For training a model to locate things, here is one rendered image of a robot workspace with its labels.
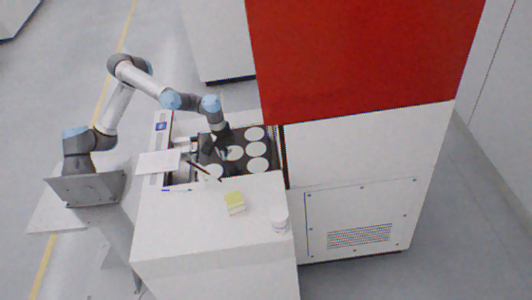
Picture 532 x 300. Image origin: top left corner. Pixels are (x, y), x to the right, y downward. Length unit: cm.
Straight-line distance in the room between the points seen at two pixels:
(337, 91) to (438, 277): 148
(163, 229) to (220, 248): 26
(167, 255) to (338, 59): 94
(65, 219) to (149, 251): 60
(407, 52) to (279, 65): 44
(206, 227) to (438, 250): 158
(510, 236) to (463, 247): 31
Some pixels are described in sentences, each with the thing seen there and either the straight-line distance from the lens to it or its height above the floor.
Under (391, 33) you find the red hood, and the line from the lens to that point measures 134.
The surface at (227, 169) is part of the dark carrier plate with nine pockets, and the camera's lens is 177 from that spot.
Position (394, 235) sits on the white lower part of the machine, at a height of 26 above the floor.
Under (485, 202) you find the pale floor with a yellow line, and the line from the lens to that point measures 293.
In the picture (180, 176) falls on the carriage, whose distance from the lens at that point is 184.
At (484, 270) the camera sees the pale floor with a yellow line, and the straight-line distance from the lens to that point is 265.
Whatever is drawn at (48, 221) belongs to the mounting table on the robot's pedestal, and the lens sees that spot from 207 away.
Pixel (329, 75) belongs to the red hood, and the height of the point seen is 142.
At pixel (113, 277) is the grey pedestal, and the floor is 1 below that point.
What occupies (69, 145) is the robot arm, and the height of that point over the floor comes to 107.
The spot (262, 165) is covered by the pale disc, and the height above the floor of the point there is 90.
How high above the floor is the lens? 220
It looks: 45 degrees down
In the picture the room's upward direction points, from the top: 9 degrees counter-clockwise
